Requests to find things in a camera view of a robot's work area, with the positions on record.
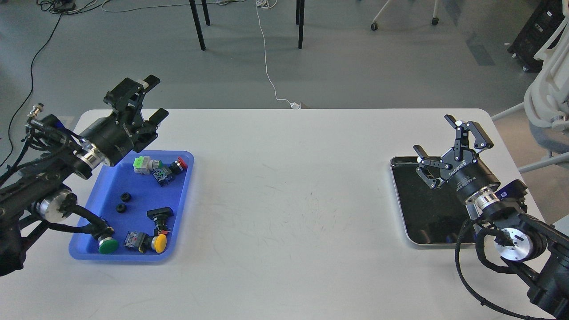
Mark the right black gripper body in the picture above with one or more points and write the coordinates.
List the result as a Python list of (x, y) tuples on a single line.
[(465, 176)]

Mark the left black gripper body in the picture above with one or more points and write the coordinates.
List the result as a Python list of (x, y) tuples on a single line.
[(108, 141)]

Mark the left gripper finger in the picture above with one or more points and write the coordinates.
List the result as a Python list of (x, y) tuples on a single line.
[(126, 98), (152, 124)]

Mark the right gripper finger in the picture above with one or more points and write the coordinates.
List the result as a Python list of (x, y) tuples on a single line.
[(462, 143), (422, 155)]

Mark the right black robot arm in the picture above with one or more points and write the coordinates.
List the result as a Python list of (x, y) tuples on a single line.
[(509, 240)]

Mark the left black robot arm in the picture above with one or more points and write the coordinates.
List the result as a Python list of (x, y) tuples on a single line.
[(39, 200)]

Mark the green white terminal button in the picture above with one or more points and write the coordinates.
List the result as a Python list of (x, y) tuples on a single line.
[(146, 165)]

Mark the metal tray black liner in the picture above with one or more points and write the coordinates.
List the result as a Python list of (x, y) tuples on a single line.
[(432, 218)]

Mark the blue plastic tray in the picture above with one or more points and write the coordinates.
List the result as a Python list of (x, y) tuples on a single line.
[(146, 195)]

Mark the black square push button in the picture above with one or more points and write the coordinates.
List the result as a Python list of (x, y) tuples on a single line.
[(160, 216)]

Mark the white office chair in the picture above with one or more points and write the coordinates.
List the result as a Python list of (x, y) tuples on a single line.
[(546, 103)]

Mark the green mushroom push button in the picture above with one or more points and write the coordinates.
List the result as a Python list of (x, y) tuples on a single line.
[(106, 243)]

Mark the black equipment case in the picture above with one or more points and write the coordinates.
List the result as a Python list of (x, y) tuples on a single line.
[(541, 25)]

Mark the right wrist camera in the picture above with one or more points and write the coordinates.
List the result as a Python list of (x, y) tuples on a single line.
[(514, 191)]

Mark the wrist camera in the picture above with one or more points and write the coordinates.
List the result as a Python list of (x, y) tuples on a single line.
[(49, 129), (514, 191)]

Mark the red push button switch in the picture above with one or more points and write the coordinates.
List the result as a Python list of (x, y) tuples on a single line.
[(164, 174)]

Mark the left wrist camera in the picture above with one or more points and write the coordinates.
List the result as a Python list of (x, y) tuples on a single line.
[(49, 129)]

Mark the yellow push button switch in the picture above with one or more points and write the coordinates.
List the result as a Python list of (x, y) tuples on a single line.
[(142, 242)]

